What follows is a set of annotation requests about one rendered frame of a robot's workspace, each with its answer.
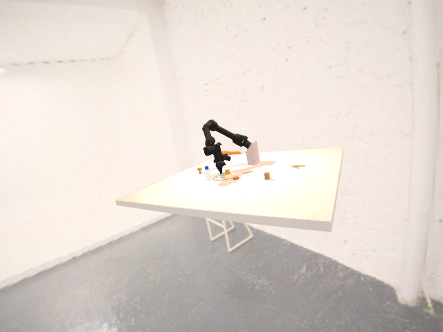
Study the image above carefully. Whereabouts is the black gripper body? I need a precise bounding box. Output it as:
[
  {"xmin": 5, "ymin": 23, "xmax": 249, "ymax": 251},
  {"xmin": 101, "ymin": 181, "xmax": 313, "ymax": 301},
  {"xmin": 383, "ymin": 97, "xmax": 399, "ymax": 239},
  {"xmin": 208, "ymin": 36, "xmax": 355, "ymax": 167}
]
[{"xmin": 213, "ymin": 152, "xmax": 226, "ymax": 167}]

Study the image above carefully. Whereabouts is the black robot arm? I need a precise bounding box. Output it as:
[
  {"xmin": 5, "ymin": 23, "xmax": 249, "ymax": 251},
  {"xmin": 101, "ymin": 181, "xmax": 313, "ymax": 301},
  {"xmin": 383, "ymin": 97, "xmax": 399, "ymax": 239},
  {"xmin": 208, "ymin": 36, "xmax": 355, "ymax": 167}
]
[{"xmin": 202, "ymin": 119, "xmax": 251, "ymax": 161}]

